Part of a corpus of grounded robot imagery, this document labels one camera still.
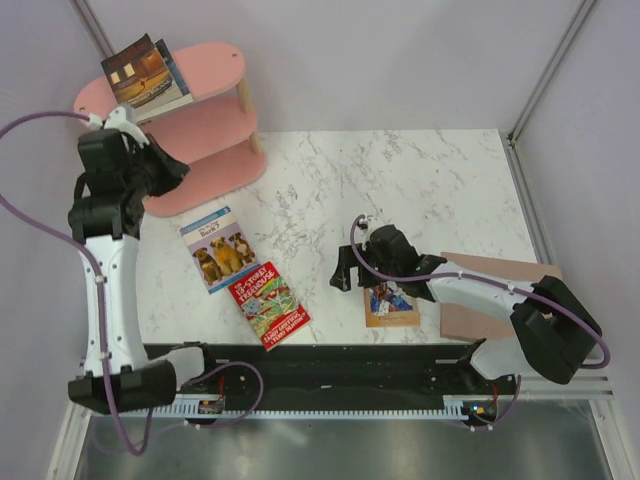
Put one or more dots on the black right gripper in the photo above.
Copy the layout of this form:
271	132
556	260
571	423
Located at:
347	259

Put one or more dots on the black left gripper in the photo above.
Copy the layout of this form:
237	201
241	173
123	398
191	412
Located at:
172	171

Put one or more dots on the red Treehouse book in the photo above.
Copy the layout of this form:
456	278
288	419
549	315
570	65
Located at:
270	306

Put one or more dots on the Nineteen Eighty-Four blue book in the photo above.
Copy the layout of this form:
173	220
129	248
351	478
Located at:
163	92

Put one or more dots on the Edward Tulane brown book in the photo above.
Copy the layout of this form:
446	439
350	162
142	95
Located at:
125	69

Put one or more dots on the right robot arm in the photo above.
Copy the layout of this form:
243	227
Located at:
555	336

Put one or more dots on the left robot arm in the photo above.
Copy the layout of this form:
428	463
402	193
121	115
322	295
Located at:
120	171

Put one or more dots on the Othello orange book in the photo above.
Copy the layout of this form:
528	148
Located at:
386	305

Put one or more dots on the pink three-tier shelf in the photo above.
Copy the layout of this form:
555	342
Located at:
215	135

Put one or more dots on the purple dog book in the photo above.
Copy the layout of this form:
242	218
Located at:
219	248

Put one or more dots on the brown file folder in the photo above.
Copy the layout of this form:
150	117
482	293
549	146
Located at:
480	313

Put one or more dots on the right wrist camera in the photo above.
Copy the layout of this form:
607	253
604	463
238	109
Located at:
366	221

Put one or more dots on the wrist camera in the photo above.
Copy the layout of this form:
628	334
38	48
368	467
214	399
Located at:
121	118
366	221

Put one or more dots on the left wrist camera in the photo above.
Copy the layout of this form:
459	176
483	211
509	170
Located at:
121	118

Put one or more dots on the white cable duct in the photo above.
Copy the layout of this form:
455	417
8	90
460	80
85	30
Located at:
213	407

